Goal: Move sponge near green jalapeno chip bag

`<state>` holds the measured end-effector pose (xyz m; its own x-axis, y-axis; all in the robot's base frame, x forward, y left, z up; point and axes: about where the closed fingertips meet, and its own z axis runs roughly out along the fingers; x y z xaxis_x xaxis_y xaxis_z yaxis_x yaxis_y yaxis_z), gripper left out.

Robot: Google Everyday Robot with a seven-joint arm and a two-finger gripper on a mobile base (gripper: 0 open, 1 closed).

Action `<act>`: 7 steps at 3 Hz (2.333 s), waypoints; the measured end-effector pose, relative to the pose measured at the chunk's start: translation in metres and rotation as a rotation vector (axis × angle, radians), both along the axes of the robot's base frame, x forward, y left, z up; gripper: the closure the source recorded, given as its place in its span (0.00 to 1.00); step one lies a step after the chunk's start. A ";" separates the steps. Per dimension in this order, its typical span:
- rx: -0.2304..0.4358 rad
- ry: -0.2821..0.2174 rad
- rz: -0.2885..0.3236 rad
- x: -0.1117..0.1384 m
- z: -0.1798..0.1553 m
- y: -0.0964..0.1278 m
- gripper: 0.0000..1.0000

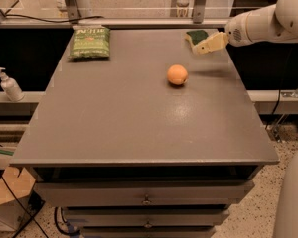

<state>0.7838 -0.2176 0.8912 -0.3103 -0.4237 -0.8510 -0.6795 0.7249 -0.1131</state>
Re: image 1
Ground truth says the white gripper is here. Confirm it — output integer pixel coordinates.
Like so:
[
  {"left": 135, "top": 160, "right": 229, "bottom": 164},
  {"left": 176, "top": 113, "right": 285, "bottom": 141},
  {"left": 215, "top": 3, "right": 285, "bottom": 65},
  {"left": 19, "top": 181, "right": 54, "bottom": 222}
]
[{"left": 193, "top": 12, "right": 255, "bottom": 55}]

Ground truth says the green and yellow sponge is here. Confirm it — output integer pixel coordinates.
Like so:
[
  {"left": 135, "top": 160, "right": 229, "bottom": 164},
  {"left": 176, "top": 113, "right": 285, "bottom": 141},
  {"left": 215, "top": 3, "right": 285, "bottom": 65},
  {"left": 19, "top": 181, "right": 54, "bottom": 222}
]
[{"left": 185, "top": 30, "right": 209, "bottom": 48}]

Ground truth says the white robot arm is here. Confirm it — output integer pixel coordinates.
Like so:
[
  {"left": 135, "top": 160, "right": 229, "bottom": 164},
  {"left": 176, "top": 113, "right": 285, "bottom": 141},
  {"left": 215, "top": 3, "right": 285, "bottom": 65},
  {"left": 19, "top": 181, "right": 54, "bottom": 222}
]
[{"left": 188, "top": 0, "right": 298, "bottom": 238}]

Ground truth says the green jalapeno chip bag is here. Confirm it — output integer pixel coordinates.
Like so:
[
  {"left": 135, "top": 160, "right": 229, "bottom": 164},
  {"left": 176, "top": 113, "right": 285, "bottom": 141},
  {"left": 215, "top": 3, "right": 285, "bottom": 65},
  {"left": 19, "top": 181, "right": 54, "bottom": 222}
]
[{"left": 70, "top": 26, "right": 110, "bottom": 59}]

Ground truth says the orange fruit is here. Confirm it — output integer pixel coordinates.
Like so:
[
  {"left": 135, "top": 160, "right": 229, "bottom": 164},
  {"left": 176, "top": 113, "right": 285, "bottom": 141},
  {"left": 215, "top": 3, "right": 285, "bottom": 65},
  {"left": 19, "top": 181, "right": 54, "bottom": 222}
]
[{"left": 167, "top": 64, "right": 189, "bottom": 85}]

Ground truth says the grey drawer cabinet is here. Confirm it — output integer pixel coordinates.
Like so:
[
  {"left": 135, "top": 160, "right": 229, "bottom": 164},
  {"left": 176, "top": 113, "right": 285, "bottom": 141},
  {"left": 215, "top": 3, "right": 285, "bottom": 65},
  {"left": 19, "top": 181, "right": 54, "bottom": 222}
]
[{"left": 9, "top": 28, "right": 280, "bottom": 238}]

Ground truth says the bottom grey drawer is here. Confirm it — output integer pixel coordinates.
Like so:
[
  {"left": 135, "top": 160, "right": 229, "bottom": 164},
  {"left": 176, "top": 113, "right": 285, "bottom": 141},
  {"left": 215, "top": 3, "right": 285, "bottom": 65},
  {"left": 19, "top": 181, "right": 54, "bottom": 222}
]
[{"left": 81, "top": 227, "right": 216, "bottom": 238}]

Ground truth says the grey drawer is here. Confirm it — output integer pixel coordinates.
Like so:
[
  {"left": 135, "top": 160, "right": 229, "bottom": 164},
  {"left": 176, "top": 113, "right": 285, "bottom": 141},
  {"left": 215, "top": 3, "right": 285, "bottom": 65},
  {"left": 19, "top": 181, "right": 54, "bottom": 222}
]
[
  {"left": 35, "top": 180, "right": 254, "bottom": 207},
  {"left": 81, "top": 227, "right": 216, "bottom": 238},
  {"left": 64, "top": 207, "right": 229, "bottom": 227}
]

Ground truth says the top grey drawer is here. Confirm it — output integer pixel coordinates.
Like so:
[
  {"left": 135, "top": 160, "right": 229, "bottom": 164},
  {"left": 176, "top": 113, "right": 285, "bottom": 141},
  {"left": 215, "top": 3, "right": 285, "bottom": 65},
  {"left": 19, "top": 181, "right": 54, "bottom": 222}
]
[{"left": 35, "top": 180, "right": 254, "bottom": 207}]

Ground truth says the white pump dispenser bottle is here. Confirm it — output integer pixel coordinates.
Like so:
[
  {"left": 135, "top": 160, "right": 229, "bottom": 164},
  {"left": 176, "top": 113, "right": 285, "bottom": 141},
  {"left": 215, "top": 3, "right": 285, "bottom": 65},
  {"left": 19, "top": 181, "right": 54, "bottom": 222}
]
[{"left": 0, "top": 67, "right": 24, "bottom": 102}]

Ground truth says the middle grey drawer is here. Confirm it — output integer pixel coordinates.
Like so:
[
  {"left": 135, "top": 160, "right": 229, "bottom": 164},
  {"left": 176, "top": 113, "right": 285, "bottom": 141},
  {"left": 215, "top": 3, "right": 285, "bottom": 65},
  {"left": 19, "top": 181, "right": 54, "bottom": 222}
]
[{"left": 64, "top": 207, "right": 229, "bottom": 227}]

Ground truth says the cardboard box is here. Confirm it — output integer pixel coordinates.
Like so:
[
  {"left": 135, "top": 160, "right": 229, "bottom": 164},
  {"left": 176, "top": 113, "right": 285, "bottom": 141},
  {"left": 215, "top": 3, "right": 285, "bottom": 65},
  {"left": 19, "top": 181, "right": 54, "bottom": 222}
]
[{"left": 0, "top": 167, "right": 35, "bottom": 232}]

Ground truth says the left metal bracket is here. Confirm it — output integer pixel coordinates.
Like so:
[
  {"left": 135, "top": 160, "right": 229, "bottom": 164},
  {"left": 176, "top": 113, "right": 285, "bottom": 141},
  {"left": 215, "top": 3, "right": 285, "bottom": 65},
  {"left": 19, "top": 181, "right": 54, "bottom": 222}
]
[{"left": 65, "top": 0, "right": 80, "bottom": 23}]

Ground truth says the black cable on shelf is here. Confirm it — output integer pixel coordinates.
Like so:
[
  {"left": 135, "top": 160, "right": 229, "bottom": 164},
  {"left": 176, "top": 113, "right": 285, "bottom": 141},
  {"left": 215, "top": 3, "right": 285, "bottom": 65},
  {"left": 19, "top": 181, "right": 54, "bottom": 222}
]
[{"left": 0, "top": 0, "right": 105, "bottom": 24}]

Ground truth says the black floor cable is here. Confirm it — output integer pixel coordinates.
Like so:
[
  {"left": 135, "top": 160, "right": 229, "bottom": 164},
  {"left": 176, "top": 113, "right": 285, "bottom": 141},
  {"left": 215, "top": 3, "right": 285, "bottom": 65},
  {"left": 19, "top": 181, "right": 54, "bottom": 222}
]
[{"left": 0, "top": 156, "right": 50, "bottom": 238}]

